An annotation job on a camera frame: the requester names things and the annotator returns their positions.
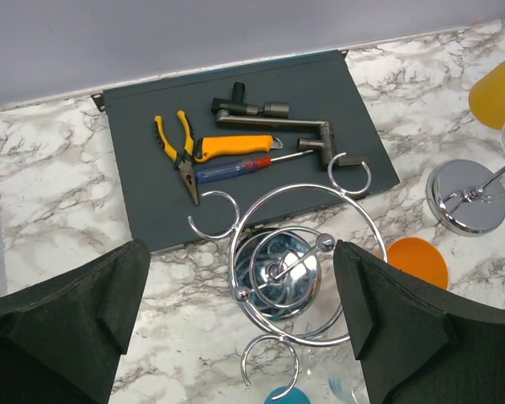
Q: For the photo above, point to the yellow plastic goblet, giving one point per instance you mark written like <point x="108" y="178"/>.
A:
<point x="487" y="98"/>

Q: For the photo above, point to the clear stemmed glass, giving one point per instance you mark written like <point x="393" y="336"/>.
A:
<point x="337" y="367"/>

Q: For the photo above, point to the red blue screwdriver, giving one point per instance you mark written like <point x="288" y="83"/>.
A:
<point x="239" y="168"/>

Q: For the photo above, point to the orange plastic goblet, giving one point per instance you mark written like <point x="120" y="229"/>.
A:
<point x="420" y="259"/>

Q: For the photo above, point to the small chrome ring rack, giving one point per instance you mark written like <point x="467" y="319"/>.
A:
<point x="274" y="274"/>

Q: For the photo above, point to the dark grey tray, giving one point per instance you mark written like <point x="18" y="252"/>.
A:
<point x="243" y="131"/>

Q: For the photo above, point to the blue plastic goblet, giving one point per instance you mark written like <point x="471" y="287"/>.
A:
<point x="294" y="396"/>

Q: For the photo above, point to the tall chrome glass rack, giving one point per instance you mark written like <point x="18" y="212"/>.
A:
<point x="466" y="197"/>

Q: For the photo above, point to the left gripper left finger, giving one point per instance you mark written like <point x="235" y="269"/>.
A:
<point x="61" y="340"/>

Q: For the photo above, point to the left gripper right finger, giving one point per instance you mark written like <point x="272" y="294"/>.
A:
<point x="417" y="343"/>

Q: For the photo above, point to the dark metal T tool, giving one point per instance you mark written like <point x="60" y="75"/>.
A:
<point x="237" y="105"/>

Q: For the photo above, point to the orange handled pliers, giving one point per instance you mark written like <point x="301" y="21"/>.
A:
<point x="183" y="161"/>

